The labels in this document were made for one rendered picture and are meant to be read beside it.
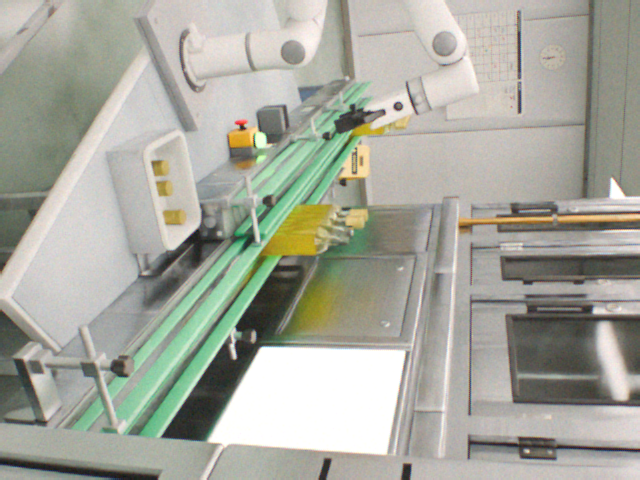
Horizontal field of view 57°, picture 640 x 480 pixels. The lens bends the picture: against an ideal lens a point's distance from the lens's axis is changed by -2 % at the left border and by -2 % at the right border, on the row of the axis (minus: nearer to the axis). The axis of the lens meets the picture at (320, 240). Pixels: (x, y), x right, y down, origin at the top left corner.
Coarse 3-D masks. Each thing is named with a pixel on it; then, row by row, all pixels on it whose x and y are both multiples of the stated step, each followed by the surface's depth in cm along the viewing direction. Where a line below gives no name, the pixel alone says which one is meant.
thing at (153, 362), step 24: (240, 240) 144; (264, 240) 142; (216, 264) 133; (240, 264) 131; (216, 288) 121; (192, 312) 114; (168, 336) 106; (192, 336) 105; (144, 360) 100; (168, 360) 98; (120, 384) 93; (144, 384) 93; (96, 408) 88; (120, 408) 88; (120, 432) 83
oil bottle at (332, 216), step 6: (312, 210) 162; (318, 210) 161; (324, 210) 160; (330, 210) 160; (288, 216) 159; (294, 216) 159; (300, 216) 158; (306, 216) 158; (312, 216) 157; (318, 216) 157; (324, 216) 156; (330, 216) 157; (336, 216) 158; (336, 222) 157
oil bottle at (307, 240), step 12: (288, 228) 151; (300, 228) 150; (312, 228) 149; (276, 240) 149; (288, 240) 148; (300, 240) 147; (312, 240) 146; (324, 240) 146; (264, 252) 151; (276, 252) 150; (288, 252) 149; (300, 252) 148; (312, 252) 148
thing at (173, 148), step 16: (160, 144) 120; (176, 144) 130; (144, 160) 115; (176, 160) 131; (160, 176) 133; (176, 176) 133; (192, 176) 133; (176, 192) 134; (192, 192) 134; (160, 208) 119; (176, 208) 136; (192, 208) 136; (160, 224) 120; (192, 224) 134; (176, 240) 126
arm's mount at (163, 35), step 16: (160, 0) 132; (176, 0) 140; (192, 0) 150; (144, 16) 126; (160, 16) 132; (176, 16) 140; (192, 16) 149; (144, 32) 129; (160, 32) 131; (176, 32) 139; (208, 32) 159; (160, 48) 131; (176, 48) 139; (160, 64) 135; (176, 64) 138; (176, 80) 138; (208, 80) 157; (176, 96) 141; (192, 96) 146; (208, 96) 156; (176, 112) 145; (192, 112) 145; (192, 128) 148
